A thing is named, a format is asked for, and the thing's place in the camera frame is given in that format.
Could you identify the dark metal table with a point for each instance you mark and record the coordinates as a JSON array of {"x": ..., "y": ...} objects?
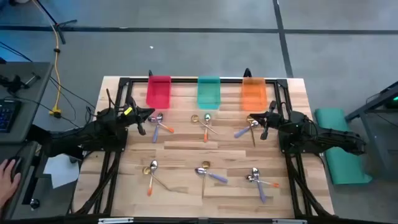
[{"x": 373, "y": 107}]

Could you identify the red translucent plastic bin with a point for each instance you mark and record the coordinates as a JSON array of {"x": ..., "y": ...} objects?
[{"x": 158, "y": 93}]

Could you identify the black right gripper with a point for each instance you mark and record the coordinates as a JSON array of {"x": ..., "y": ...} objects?
[{"x": 273, "y": 119}]

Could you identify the silver metal bracket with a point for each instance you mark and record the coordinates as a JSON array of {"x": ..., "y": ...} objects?
[
  {"x": 289, "y": 221},
  {"x": 115, "y": 220}
]

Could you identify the orange translucent plastic bin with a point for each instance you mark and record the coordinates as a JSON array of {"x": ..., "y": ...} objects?
[{"x": 254, "y": 95}]

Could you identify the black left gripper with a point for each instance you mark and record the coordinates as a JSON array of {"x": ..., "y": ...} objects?
[{"x": 129, "y": 117}]

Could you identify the white paper sheet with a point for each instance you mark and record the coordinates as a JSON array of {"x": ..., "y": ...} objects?
[{"x": 60, "y": 171}]

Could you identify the spoons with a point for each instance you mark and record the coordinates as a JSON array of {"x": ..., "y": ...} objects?
[{"x": 195, "y": 118}]

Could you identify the person's hand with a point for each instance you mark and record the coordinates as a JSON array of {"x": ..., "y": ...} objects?
[{"x": 7, "y": 186}]

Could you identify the black computer mouse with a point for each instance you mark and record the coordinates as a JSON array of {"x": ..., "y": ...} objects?
[{"x": 16, "y": 163}]

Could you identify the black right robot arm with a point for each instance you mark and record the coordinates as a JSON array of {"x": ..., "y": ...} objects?
[{"x": 311, "y": 133}]

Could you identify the black round knob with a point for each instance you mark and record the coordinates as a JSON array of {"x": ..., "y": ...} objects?
[{"x": 34, "y": 203}]

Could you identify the black desk clamp gadget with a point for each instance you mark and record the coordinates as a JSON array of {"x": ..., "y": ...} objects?
[{"x": 14, "y": 83}]

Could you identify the green foam mat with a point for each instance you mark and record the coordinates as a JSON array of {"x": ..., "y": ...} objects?
[{"x": 345, "y": 165}]

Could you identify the black aluminium table frame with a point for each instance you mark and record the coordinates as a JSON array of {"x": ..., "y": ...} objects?
[{"x": 186, "y": 80}]

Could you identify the teal translucent plastic bin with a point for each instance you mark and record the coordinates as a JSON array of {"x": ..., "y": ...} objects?
[{"x": 209, "y": 93}]

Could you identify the black frame mount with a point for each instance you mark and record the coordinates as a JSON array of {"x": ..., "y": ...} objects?
[
  {"x": 247, "y": 73},
  {"x": 150, "y": 73}
]

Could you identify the yellow tape tag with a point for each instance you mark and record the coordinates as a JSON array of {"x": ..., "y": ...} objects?
[{"x": 128, "y": 110}]

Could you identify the black tripod stand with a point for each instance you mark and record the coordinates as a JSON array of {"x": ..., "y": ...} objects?
[{"x": 60, "y": 29}]

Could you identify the dark gray mouse desk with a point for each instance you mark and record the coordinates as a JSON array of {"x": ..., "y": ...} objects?
[{"x": 18, "y": 199}]

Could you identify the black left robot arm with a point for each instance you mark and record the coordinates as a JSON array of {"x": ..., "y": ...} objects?
[{"x": 93, "y": 133}]

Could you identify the black backlit keyboard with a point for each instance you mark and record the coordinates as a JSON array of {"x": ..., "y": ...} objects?
[{"x": 7, "y": 115}]

